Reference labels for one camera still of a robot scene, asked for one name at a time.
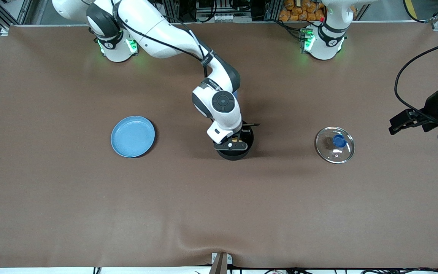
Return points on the glass lid with blue knob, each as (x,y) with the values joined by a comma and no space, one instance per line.
(335,150)

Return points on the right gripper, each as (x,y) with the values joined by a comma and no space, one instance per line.
(245,135)

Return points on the crate of orange objects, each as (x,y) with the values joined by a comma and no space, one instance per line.
(302,11)

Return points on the brown table mat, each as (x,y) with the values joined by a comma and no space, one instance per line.
(219,209)

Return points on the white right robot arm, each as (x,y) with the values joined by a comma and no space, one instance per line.
(158,34)

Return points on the metal table bracket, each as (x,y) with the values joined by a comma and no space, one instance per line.
(221,264)

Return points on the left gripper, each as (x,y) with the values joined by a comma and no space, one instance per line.
(430,107)

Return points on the yellow potato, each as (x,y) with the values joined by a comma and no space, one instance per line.
(236,140)

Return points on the blue plate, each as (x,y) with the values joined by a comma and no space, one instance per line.
(132,136)

